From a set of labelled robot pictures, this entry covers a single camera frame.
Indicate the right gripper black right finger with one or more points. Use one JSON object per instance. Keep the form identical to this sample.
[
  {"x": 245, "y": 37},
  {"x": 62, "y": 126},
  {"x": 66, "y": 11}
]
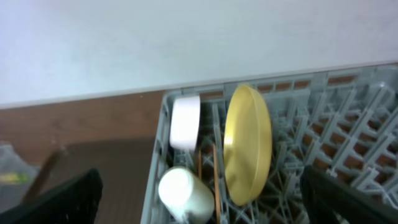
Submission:
[{"x": 324, "y": 197}]

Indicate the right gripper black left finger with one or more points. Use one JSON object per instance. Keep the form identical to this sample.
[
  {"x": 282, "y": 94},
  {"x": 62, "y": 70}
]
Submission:
[{"x": 74, "y": 201}]

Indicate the yellow green snack wrapper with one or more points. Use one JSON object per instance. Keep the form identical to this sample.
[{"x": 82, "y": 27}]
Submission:
[{"x": 14, "y": 178}]

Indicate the yellow plate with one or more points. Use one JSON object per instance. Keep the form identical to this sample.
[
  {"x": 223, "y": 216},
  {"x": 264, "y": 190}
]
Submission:
[{"x": 247, "y": 150}]

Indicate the white paper cup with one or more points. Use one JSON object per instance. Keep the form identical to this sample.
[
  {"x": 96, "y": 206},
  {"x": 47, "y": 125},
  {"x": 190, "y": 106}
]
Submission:
[{"x": 185, "y": 196}]

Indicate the white bowl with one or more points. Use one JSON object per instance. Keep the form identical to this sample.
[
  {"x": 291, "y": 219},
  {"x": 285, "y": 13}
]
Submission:
[{"x": 185, "y": 123}]

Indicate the grey plastic dishwasher rack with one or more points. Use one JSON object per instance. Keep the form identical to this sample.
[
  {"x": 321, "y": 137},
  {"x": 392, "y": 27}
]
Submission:
[{"x": 343, "y": 122}]

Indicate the dark brown serving tray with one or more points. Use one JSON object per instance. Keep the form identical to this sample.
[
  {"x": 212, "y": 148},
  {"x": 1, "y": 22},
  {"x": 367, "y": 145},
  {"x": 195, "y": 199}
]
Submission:
[{"x": 123, "y": 165}]

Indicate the clear plastic bin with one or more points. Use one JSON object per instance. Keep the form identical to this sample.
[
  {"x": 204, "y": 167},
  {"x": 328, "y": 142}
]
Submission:
[{"x": 12, "y": 195}]

